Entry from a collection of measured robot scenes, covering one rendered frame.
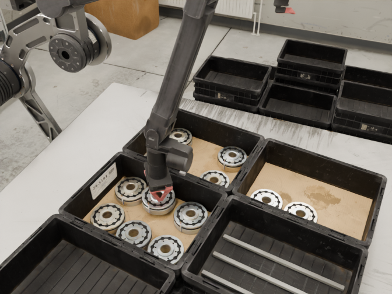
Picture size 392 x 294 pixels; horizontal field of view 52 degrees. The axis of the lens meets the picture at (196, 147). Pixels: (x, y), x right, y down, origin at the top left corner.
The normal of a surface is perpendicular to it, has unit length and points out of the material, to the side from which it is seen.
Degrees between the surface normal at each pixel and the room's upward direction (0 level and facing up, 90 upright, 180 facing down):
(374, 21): 90
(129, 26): 91
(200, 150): 0
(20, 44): 90
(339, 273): 0
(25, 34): 90
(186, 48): 80
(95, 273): 0
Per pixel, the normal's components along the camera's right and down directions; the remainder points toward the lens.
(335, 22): -0.36, 0.61
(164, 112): -0.23, 0.30
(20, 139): 0.00, -0.76
